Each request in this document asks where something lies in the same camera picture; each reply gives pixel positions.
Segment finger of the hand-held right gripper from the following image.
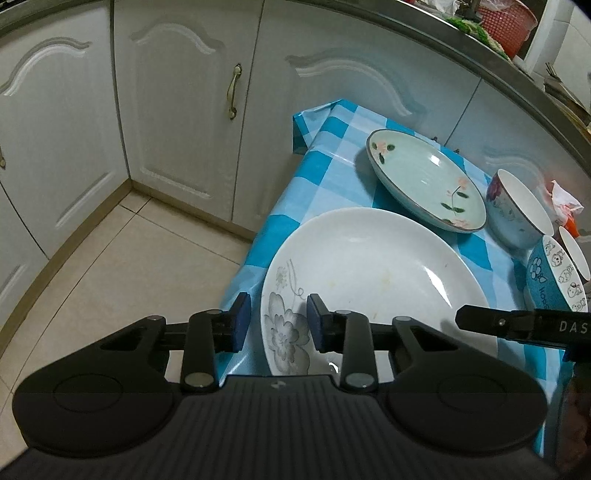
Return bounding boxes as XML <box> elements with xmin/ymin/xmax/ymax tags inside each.
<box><xmin>455</xmin><ymin>304</ymin><xmax>537</xmax><ymax>344</ymax></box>

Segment blue bowl cartoon print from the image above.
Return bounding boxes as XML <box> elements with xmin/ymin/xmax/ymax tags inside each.
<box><xmin>526</xmin><ymin>234</ymin><xmax>588</xmax><ymax>312</ymax></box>

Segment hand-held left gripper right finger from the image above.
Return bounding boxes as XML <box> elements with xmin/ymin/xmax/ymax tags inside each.
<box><xmin>306</xmin><ymin>292</ymin><xmax>462</xmax><ymax>393</ymax></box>

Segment brown wooden board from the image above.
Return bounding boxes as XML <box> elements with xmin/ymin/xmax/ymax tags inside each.
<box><xmin>545</xmin><ymin>62</ymin><xmax>591</xmax><ymax>127</ymax></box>

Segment white tissue pack red print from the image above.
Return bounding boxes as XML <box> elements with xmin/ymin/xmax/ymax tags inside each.
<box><xmin>545</xmin><ymin>179</ymin><xmax>583</xmax><ymax>232</ymax></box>

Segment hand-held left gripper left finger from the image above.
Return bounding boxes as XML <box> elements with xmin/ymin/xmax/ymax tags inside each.
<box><xmin>99</xmin><ymin>292</ymin><xmax>252</xmax><ymax>393</ymax></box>

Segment red bowl white inside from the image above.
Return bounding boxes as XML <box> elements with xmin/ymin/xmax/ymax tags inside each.
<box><xmin>558</xmin><ymin>225</ymin><xmax>591</xmax><ymax>283</ymax></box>

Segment white bowl purple flower print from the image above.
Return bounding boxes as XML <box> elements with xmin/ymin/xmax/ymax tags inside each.
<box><xmin>485</xmin><ymin>168</ymin><xmax>555</xmax><ymax>252</ymax></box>

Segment blue white checked tablecloth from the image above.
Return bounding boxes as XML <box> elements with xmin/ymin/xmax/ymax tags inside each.
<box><xmin>217</xmin><ymin>97</ymin><xmax>575</xmax><ymax>457</ymax></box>

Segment green vegetables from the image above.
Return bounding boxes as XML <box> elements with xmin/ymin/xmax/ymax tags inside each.
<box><xmin>445</xmin><ymin>14</ymin><xmax>511</xmax><ymax>61</ymax></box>

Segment red plastic basket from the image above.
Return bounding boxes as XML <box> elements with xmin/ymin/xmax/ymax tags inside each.
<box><xmin>475</xmin><ymin>0</ymin><xmax>539</xmax><ymax>54</ymax></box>

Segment pale green plate pink flowers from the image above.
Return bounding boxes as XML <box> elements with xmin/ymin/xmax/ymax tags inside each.
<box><xmin>366</xmin><ymin>129</ymin><xmax>489</xmax><ymax>234</ymax></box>

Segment white cabinet door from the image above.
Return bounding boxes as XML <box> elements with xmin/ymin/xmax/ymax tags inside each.
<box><xmin>231</xmin><ymin>0</ymin><xmax>483</xmax><ymax>227</ymax></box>
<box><xmin>113</xmin><ymin>0</ymin><xmax>262</xmax><ymax>224</ymax></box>
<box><xmin>443</xmin><ymin>76</ymin><xmax>591</xmax><ymax>195</ymax></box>
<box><xmin>0</xmin><ymin>14</ymin><xmax>127</xmax><ymax>259</ymax></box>
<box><xmin>0</xmin><ymin>182</ymin><xmax>49</xmax><ymax>324</ymax></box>

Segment large white plate grey flower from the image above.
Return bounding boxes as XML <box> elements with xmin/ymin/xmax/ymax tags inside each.
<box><xmin>260</xmin><ymin>207</ymin><xmax>497</xmax><ymax>377</ymax></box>

